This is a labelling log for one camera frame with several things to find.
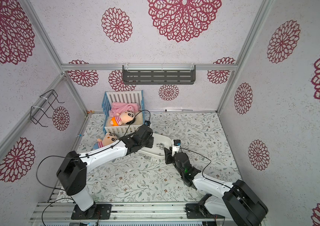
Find plush doll in crib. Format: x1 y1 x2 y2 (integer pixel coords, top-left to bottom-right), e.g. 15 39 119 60
110 111 135 126

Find black wire wall rack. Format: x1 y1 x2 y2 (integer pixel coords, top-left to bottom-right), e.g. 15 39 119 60
29 89 64 128

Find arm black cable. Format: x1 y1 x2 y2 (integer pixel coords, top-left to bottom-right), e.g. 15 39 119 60
180 147 262 226
35 110 151 226

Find blue white toy crib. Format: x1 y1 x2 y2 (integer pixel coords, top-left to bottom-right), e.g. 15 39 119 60
102 90 145 137

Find white plastic storage box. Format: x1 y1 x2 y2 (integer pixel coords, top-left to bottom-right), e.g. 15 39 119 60
138 133 173 160

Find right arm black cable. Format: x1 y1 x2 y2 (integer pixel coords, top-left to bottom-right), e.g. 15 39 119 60
180 147 262 226

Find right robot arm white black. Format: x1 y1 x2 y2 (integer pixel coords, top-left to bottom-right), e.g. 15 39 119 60
164 148 269 226

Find large chrome socket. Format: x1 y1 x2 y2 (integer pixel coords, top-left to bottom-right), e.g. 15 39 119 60
156 144 164 150

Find grey wall shelf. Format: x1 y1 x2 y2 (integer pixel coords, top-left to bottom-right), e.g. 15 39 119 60
122 65 196 85

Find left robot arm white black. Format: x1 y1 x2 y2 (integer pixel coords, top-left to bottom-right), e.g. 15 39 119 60
56 124 154 212

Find plush doll on table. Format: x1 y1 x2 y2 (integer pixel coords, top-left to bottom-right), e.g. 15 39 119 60
93 133 118 150

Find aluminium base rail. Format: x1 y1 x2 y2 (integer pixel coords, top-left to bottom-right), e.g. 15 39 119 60
28 202 236 226

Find pink blanket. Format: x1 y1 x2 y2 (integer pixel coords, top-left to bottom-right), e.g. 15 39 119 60
109 102 141 117

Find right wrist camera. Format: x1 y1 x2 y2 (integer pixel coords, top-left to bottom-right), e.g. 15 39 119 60
172 139 181 156

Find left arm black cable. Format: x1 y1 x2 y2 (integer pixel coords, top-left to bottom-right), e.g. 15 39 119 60
35 110 151 226

